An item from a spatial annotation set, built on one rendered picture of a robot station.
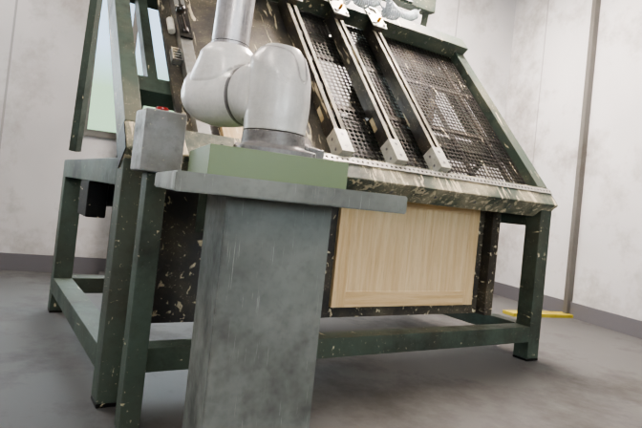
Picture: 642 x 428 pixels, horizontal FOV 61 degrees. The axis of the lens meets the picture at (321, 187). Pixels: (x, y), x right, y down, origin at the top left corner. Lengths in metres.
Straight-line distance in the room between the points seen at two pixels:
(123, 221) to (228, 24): 0.72
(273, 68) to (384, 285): 1.56
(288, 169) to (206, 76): 0.37
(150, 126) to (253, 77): 0.42
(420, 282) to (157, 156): 1.60
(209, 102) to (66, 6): 3.17
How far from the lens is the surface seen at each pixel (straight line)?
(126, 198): 1.84
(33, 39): 4.48
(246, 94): 1.33
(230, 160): 1.19
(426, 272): 2.81
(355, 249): 2.51
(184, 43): 2.32
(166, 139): 1.64
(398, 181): 2.31
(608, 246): 4.66
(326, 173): 1.25
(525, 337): 3.11
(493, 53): 5.69
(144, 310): 1.70
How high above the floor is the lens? 0.72
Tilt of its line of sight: 1 degrees up
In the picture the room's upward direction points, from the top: 6 degrees clockwise
